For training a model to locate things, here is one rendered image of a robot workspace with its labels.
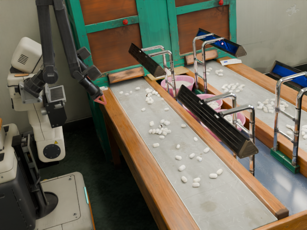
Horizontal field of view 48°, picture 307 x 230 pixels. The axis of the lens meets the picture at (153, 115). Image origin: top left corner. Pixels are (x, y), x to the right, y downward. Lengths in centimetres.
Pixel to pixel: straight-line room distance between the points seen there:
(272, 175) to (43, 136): 130
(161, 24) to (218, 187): 163
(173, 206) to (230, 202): 25
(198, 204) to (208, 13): 188
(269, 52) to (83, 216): 306
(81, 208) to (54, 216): 18
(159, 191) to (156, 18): 163
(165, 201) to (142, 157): 38
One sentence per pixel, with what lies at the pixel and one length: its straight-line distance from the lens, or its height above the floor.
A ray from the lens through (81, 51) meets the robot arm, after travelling 229.
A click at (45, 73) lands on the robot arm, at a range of 184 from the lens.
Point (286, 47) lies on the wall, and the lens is 461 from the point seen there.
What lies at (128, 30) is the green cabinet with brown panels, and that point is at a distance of 282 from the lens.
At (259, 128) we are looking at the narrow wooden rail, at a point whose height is 76.
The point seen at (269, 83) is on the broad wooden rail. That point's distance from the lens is 262.
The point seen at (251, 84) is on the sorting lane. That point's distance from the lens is 267.
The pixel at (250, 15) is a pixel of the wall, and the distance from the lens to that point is 421.
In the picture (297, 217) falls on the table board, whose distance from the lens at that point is 155.
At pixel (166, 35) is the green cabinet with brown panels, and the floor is 106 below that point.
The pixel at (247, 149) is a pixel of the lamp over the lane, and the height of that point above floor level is 107.
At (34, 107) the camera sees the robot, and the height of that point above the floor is 102.
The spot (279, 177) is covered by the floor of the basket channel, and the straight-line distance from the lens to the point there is 183.
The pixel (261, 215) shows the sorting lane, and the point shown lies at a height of 74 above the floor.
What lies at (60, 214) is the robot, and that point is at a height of 28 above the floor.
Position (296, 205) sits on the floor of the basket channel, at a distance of 169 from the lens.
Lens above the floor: 180
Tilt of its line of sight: 27 degrees down
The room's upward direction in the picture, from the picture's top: 8 degrees counter-clockwise
